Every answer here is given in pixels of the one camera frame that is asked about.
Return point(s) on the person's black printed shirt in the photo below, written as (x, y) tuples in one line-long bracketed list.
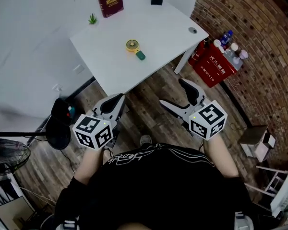
[(158, 188)]

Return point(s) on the black standing floor fan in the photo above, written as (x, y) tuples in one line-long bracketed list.
[(8, 156)]

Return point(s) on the person's left forearm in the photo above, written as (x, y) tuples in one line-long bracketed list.
[(90, 164)]

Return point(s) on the small green potted plant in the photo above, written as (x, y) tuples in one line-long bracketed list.
[(93, 19)]

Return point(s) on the clear plastic bottle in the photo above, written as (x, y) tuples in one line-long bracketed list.
[(231, 51)]

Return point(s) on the pale purple small container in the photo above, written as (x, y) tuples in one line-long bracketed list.
[(241, 56)]

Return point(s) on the white capped bottle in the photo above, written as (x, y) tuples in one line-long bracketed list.
[(219, 45)]

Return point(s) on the dark red hardcover book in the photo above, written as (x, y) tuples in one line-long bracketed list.
[(110, 2)]

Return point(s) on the white folding rack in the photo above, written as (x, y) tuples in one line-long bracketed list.
[(282, 193)]

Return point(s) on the person's grey shoe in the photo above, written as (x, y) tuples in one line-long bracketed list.
[(145, 140)]

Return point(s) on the white wall socket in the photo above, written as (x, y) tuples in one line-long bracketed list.
[(78, 69), (57, 87)]

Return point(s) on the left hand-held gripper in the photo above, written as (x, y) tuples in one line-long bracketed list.
[(93, 133)]

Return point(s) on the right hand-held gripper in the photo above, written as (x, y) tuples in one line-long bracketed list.
[(207, 121)]

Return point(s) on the black bag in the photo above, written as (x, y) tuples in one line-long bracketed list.
[(61, 111)]

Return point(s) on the white table leg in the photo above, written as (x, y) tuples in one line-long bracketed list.
[(183, 60)]

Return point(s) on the red fire extinguisher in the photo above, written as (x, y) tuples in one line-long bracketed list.
[(197, 53)]

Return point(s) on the person's right forearm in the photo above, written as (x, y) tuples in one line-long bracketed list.
[(218, 154)]

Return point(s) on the blue plastic bottle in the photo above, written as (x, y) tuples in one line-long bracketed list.
[(226, 37)]

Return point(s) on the red fire equipment box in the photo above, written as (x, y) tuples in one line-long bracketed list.
[(213, 67)]

